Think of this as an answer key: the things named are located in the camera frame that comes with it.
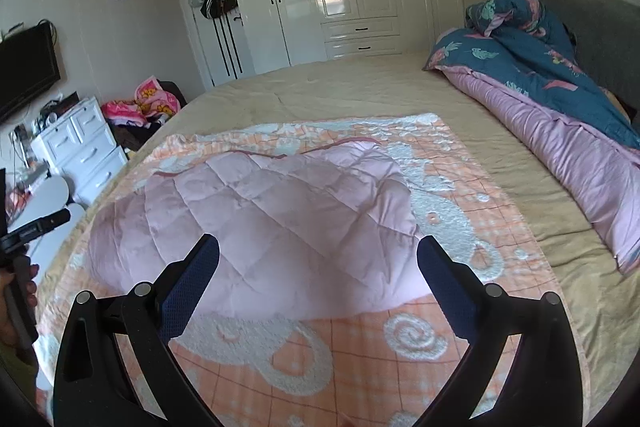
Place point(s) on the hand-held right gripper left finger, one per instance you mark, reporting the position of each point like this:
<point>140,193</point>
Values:
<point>192,282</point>

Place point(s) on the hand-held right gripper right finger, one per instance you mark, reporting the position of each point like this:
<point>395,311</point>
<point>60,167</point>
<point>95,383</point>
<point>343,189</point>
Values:
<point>447,282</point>

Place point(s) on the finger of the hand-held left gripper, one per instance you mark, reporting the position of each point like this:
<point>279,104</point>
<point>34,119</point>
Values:
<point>42,226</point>

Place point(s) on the pink quilted jacket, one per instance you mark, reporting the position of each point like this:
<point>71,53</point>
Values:
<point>280,217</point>

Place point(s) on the dark clothes pile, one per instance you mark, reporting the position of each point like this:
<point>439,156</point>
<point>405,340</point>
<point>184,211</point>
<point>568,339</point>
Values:
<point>132,134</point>

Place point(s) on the person's left hand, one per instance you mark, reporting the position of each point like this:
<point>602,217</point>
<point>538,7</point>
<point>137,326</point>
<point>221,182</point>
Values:
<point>7,312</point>

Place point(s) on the white rounded shelf unit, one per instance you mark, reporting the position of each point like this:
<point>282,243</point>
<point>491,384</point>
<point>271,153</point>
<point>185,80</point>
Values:
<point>47,202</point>

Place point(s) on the orange printed blanket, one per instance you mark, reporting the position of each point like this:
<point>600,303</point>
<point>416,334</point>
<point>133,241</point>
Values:
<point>450,217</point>

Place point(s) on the white chest of drawers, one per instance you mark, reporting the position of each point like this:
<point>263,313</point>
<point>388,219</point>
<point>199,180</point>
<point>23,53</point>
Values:
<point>85,142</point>

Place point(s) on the black flat television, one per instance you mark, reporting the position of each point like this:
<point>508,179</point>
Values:
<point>25,67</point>

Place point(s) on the pink printed cloth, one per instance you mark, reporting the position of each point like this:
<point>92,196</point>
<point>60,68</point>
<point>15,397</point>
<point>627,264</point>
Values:
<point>150,102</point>

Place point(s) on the bed with beige sheet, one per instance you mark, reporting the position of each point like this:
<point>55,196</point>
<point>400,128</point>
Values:
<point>350,87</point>

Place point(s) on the teal floral duvet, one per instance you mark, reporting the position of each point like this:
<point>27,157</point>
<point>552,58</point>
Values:
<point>540,77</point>

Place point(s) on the white room door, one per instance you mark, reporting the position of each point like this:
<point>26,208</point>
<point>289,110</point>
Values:
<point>230,47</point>

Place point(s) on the grey padded headboard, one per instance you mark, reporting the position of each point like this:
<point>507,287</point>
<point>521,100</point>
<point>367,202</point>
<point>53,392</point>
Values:
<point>595,12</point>

